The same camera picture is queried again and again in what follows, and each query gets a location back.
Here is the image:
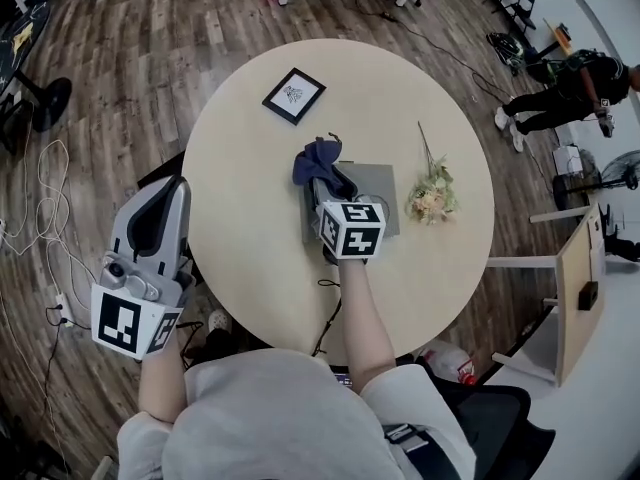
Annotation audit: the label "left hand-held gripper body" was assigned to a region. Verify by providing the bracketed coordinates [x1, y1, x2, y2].
[89, 250, 197, 363]

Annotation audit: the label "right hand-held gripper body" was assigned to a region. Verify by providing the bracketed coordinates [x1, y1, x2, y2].
[314, 192, 389, 266]

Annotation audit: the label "dark blue cloth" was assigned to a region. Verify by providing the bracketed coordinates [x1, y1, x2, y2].
[292, 131, 356, 199]

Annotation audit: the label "person's right forearm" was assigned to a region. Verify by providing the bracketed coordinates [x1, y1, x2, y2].
[338, 260, 397, 394]

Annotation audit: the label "person's left forearm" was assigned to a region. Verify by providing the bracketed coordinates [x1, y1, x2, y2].
[137, 340, 189, 424]

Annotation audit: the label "small white box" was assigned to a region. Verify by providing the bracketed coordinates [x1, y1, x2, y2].
[552, 145, 584, 174]

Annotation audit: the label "black power adapter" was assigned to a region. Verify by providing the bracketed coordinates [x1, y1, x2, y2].
[578, 280, 600, 312]

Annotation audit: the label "white power strip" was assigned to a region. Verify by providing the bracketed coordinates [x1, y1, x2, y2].
[54, 291, 76, 325]

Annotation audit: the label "pale flower bouquet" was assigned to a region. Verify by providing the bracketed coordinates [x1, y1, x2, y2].
[404, 120, 460, 227]

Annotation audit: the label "person's black trousers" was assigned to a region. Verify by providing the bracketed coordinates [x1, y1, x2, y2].
[204, 327, 251, 357]

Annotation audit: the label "black round stand base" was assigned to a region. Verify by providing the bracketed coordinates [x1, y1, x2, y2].
[0, 76, 74, 134]

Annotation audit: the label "person's light grey shirt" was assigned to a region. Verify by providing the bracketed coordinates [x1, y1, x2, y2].
[117, 347, 476, 480]

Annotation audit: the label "black panel with yellow marks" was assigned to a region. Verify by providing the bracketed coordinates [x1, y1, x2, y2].
[0, 2, 54, 99]

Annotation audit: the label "wooden desk with white legs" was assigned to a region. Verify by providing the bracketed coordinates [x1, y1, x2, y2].
[484, 202, 609, 388]

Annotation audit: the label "black mesh office chair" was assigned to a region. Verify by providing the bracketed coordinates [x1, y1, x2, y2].
[424, 360, 557, 480]

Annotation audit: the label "black standing fan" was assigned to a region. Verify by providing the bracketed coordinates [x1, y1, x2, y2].
[552, 150, 640, 210]

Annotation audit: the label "white floor cable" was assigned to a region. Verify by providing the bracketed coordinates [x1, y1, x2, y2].
[0, 139, 101, 299]

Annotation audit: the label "black picture frame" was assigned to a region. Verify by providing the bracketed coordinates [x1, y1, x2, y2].
[261, 67, 328, 127]

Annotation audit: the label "clear water jug red handle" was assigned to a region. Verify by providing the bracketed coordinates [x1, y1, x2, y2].
[418, 345, 479, 387]

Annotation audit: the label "long black floor cable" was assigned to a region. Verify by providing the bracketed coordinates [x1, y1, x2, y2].
[354, 0, 511, 104]

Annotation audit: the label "black strap with buckle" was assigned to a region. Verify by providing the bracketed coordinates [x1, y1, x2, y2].
[382, 420, 451, 480]

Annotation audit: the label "coiled black green cables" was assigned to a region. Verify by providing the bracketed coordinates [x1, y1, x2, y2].
[487, 31, 531, 77]

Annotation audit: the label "small wooden pedestal table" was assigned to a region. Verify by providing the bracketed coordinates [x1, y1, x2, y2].
[542, 17, 574, 59]

